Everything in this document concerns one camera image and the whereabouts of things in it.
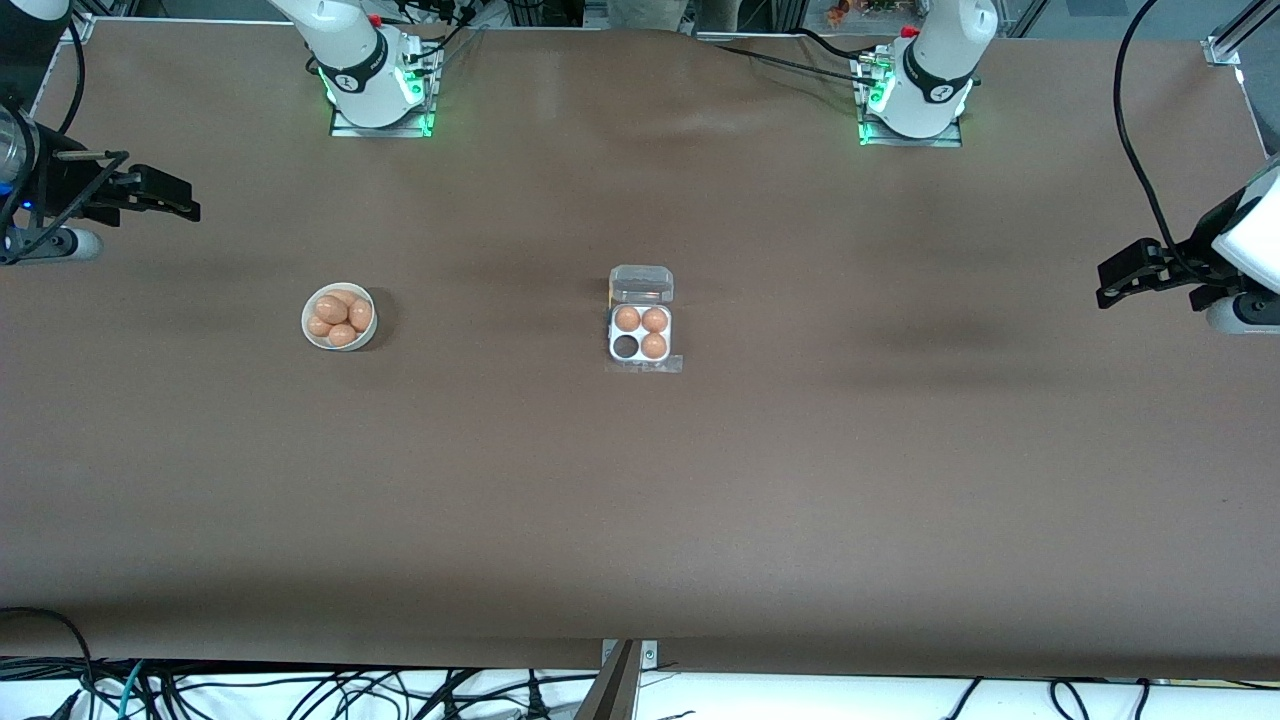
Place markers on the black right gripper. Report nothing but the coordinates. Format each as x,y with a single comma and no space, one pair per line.
62,184

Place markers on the metal table edge bracket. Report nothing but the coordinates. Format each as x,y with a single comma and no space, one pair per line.
650,655

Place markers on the clear plastic egg carton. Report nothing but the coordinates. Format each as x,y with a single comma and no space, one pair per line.
641,283

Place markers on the aluminium frame profile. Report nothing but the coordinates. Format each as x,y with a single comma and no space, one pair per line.
80,28
1236,38

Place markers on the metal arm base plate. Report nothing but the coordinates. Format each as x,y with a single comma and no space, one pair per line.
345,128
950,138

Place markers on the white round bowl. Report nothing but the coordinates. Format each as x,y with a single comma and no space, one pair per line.
310,338

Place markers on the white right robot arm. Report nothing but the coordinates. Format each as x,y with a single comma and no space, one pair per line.
358,58

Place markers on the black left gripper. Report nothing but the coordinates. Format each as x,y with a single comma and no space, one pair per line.
1197,262

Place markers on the dark support beam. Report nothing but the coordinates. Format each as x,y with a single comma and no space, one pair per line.
612,690

